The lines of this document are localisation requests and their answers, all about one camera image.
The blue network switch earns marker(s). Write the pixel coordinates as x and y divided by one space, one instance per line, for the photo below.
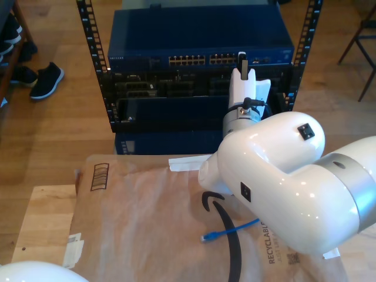
199 32

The dark shoe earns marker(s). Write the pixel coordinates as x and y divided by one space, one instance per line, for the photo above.
28 51

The long white tape strip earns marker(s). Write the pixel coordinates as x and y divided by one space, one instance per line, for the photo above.
185 164

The black rack server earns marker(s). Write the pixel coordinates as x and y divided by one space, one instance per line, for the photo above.
176 88

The black rack shelf tray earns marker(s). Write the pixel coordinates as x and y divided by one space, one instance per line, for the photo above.
176 117

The white shipping label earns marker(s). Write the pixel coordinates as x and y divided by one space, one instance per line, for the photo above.
73 252

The black open rack frame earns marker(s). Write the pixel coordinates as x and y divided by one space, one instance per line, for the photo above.
91 44

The dark sneaker white sole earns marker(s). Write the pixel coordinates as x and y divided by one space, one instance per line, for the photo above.
25 75
6 48
11 32
47 80

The short white tape piece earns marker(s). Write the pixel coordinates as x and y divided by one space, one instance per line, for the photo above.
330 254

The wooden shoe rack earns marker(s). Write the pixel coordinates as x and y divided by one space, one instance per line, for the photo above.
23 20

